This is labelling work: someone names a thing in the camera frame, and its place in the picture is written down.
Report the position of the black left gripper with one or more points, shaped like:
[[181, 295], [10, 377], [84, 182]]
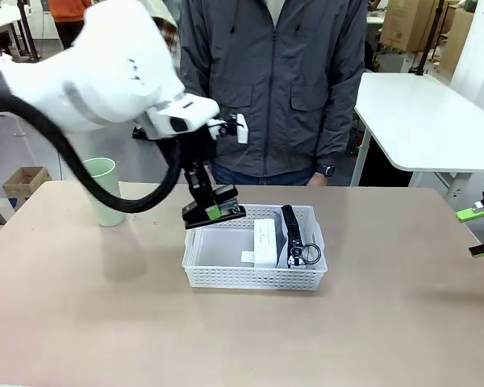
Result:
[[195, 149]]

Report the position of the black stapler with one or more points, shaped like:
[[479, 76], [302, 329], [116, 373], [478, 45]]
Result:
[[226, 209]]

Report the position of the white power strip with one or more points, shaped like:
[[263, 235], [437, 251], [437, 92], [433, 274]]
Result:
[[265, 242]]

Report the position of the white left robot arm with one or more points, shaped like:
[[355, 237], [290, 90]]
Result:
[[105, 68]]

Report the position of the person's left forearm grey sleeve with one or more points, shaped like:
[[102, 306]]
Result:
[[339, 133]]

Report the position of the white perforated plastic basket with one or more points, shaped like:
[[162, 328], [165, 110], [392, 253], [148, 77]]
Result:
[[226, 278]]

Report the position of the person's left hand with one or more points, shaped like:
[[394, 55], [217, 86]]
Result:
[[318, 180]]

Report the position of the white label sticker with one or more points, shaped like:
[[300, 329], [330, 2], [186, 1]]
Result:
[[247, 256]]

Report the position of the light green plastic cup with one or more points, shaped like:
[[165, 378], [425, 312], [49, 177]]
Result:
[[105, 173]]

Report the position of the large white table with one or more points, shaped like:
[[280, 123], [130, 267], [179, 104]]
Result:
[[423, 121]]

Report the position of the black smartwatch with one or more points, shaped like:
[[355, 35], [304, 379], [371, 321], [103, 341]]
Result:
[[326, 170]]

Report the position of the person in grey jacket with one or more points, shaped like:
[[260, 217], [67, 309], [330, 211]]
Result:
[[282, 80]]

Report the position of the small open cardboard box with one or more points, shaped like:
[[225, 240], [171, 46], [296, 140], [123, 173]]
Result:
[[26, 181]]

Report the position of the black stand pole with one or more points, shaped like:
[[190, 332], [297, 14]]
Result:
[[427, 36]]

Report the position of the stacked brown cardboard boxes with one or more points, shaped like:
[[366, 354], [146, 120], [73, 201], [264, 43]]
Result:
[[411, 24]]

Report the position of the person in orange top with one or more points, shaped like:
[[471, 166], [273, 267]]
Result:
[[66, 20]]

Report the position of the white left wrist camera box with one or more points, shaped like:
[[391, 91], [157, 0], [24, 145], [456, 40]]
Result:
[[242, 128]]

